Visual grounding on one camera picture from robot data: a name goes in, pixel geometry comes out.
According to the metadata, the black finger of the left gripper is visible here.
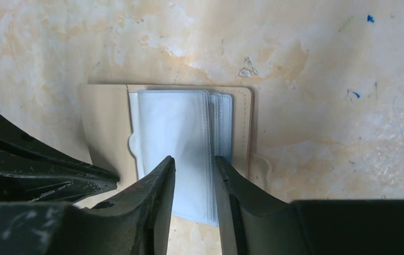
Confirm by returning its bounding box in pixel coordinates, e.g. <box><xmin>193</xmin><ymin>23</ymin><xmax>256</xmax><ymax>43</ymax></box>
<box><xmin>0</xmin><ymin>114</ymin><xmax>119</xmax><ymax>203</ymax></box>

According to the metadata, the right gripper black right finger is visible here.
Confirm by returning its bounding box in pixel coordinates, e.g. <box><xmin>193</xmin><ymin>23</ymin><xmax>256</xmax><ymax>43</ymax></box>
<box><xmin>214</xmin><ymin>156</ymin><xmax>404</xmax><ymax>254</ymax></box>

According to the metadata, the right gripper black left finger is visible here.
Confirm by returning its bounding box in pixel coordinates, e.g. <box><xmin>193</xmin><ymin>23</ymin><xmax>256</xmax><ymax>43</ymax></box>
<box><xmin>0</xmin><ymin>156</ymin><xmax>176</xmax><ymax>254</ymax></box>

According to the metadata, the beige leather card holder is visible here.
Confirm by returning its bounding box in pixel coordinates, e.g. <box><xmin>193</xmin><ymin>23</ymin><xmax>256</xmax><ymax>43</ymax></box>
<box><xmin>78</xmin><ymin>84</ymin><xmax>252</xmax><ymax>226</ymax></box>

